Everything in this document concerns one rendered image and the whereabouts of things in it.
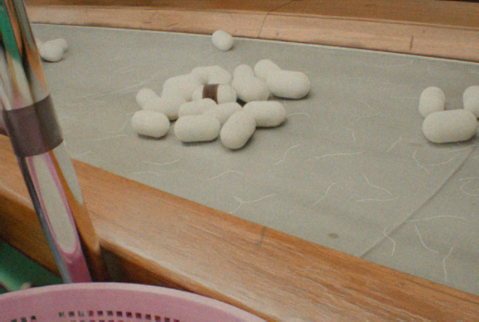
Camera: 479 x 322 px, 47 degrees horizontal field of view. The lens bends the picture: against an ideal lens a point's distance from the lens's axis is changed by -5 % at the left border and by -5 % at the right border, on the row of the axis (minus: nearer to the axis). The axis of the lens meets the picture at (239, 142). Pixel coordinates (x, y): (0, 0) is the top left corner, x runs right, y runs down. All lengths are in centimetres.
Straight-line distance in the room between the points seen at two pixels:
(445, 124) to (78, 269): 24
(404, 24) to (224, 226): 34
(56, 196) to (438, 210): 20
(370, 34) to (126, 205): 34
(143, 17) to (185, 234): 55
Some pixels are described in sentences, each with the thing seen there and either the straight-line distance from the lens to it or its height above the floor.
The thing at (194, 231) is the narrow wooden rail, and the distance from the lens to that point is 28.
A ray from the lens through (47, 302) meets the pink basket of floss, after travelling 27.
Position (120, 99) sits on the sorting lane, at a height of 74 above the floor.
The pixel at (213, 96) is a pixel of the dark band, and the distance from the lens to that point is 46.
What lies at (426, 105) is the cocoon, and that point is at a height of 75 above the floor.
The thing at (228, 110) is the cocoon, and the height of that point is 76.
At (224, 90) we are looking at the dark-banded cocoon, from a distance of 46.
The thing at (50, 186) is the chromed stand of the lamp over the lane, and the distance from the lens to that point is 26.
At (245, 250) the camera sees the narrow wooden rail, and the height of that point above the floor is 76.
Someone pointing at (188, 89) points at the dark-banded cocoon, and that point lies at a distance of 49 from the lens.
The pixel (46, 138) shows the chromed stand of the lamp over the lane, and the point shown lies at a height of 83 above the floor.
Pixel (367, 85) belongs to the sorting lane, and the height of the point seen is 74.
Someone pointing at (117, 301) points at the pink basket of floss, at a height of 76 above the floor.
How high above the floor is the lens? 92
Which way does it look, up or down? 26 degrees down
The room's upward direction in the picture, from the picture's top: 10 degrees counter-clockwise
